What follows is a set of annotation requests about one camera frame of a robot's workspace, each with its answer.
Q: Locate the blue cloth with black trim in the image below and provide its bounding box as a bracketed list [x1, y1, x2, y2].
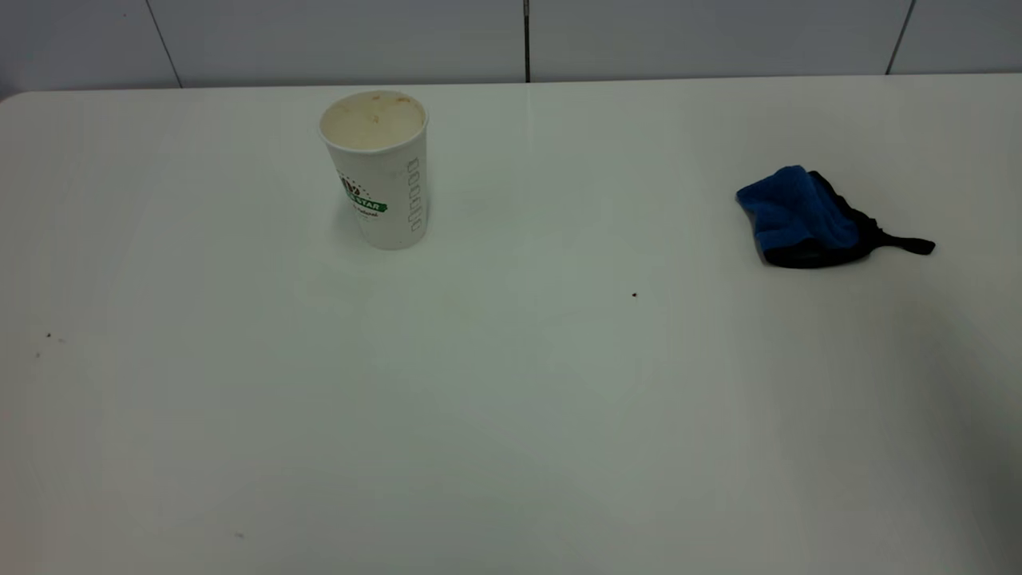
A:
[735, 165, 936, 269]

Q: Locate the white paper coffee cup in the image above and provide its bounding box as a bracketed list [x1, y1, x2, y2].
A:
[319, 89, 430, 251]

